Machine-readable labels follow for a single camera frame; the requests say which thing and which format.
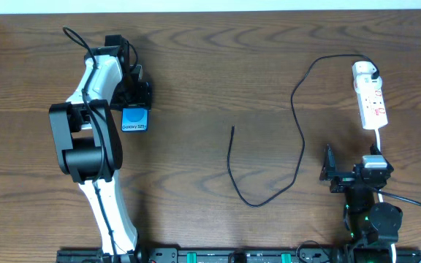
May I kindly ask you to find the blue Galaxy smartphone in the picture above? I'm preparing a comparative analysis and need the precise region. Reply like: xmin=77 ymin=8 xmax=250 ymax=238
xmin=121 ymin=107 xmax=148 ymax=132

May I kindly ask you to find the black USB charging cable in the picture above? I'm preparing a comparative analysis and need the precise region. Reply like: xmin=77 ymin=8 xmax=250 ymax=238
xmin=227 ymin=54 xmax=381 ymax=208

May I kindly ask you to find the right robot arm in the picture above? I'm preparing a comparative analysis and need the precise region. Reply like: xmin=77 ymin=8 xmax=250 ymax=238
xmin=319 ymin=145 xmax=403 ymax=262

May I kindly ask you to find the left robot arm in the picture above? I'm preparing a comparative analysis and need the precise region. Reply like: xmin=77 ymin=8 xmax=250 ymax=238
xmin=49 ymin=27 xmax=152 ymax=262

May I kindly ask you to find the white power strip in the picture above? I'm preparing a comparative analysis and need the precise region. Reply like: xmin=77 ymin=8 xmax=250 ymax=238
xmin=352 ymin=61 xmax=389 ymax=131

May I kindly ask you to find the white power strip cord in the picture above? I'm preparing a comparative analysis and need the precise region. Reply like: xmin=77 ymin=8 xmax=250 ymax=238
xmin=374 ymin=128 xmax=398 ymax=263

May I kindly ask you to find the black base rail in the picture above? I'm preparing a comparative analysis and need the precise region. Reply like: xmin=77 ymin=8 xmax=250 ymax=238
xmin=54 ymin=246 xmax=421 ymax=263

